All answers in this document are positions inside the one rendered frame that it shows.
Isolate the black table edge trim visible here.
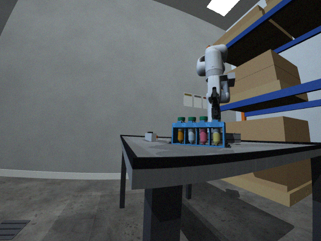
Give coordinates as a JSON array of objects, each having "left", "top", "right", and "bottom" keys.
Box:
[{"left": 120, "top": 135, "right": 321, "bottom": 169}]

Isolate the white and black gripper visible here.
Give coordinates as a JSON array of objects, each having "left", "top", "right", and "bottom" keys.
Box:
[{"left": 206, "top": 75, "right": 224, "bottom": 118}]

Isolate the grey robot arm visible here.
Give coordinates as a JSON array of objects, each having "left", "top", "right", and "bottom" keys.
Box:
[{"left": 196, "top": 44, "right": 235, "bottom": 122}]

